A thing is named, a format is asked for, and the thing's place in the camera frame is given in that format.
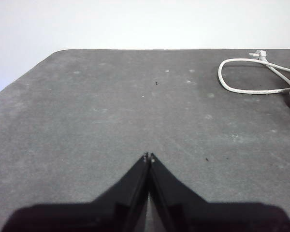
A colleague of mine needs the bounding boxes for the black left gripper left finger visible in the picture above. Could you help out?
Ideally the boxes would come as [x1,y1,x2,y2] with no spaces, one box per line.
[1,152,150,232]

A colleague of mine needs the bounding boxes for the white toaster power cord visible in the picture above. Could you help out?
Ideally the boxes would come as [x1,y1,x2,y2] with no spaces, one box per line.
[217,50,290,95]

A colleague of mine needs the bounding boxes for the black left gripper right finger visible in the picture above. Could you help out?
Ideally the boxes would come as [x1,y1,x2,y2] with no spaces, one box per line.
[149,152,290,232]

